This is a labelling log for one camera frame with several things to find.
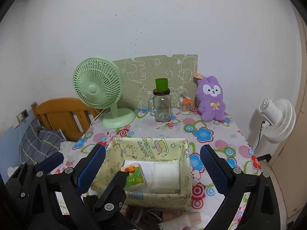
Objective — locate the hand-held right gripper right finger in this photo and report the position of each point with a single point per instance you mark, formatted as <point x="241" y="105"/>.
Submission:
<point x="213" y="170"/>

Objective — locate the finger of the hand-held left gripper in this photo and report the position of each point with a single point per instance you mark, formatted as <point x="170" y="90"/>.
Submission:
<point x="51" y="160"/>
<point x="112" y="191"/>

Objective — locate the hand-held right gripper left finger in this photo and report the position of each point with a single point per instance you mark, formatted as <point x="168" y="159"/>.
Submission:
<point x="93" y="165"/>

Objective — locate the green tissue packet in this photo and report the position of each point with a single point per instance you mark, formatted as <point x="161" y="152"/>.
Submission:
<point x="136" y="179"/>

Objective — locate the beige bandage roll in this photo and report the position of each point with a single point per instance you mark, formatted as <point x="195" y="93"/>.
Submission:
<point x="194" y="218"/>

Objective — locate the yellow printed fabric storage box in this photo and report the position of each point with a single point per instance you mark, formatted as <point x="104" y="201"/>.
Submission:
<point x="153" y="148"/>

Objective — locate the white bed sheet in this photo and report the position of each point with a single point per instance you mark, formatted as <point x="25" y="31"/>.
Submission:
<point x="68" y="146"/>

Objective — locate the grey plaid pillow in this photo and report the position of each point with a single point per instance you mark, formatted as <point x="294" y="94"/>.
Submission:
<point x="40" y="139"/>

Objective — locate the floral tablecloth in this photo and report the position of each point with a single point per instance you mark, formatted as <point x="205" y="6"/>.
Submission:
<point x="215" y="136"/>

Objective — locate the crumpled white cloth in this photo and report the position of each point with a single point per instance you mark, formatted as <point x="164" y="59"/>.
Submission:
<point x="12" y="171"/>

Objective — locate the white folded towel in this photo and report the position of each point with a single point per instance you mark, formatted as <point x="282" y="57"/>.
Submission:
<point x="165" y="177"/>

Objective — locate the wooden bed headboard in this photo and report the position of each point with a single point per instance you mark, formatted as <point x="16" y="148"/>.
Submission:
<point x="60" y="110"/>

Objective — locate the white cloth roll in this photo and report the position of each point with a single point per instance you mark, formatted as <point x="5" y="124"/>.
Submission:
<point x="175" y="222"/>

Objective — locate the cotton swab container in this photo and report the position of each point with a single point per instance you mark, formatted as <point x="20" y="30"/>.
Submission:
<point x="186" y="106"/>

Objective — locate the purple plush bunny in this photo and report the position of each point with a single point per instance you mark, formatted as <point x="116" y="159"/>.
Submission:
<point x="212" y="100"/>

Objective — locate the green desk fan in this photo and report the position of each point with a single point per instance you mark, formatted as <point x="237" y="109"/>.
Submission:
<point x="96" y="88"/>

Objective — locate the glass jar mug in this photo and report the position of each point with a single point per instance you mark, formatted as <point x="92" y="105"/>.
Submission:
<point x="162" y="107"/>

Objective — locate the beige cabinet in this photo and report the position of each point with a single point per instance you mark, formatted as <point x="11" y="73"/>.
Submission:
<point x="297" y="124"/>

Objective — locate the green plastic cup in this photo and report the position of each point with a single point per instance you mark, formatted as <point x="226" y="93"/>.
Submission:
<point x="161" y="84"/>

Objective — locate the green printed cardboard sheet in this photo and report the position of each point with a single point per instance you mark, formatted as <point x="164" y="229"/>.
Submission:
<point x="148" y="69"/>

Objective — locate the wall socket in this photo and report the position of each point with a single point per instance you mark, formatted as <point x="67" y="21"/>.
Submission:
<point x="22" y="115"/>

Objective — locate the white wall fan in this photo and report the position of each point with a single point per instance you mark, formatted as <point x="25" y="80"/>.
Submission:
<point x="278" y="119"/>

